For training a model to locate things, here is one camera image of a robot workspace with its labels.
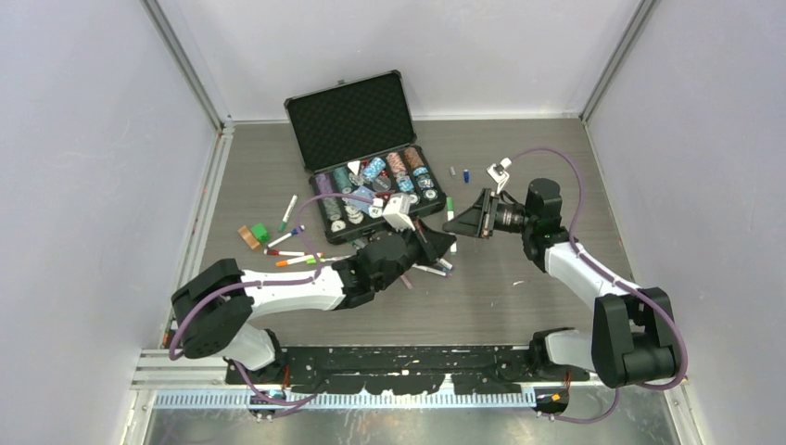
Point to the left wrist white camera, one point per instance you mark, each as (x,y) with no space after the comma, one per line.
(396,212)

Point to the brown wooden block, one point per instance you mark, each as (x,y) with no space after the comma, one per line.
(248,237)

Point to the purple cap white marker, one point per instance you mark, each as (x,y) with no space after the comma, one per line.
(445,264)

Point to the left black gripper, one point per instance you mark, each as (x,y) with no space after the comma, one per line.
(432,245)

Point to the magenta cap white marker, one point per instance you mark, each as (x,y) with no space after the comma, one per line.
(431,270)

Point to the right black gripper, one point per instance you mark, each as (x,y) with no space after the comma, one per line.
(480,219)

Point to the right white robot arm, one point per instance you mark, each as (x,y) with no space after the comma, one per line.
(632,341)

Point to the black poker chip case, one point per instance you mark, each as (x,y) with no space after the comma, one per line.
(358,138)

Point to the green toy block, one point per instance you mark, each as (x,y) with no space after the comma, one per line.
(260,233)

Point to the green tip white marker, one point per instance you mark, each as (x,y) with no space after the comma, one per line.
(288,212)

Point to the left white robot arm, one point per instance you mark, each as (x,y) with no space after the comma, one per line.
(214,309)

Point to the pink marker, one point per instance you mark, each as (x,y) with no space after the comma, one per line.
(406,282)

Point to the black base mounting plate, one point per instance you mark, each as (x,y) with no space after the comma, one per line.
(411,370)

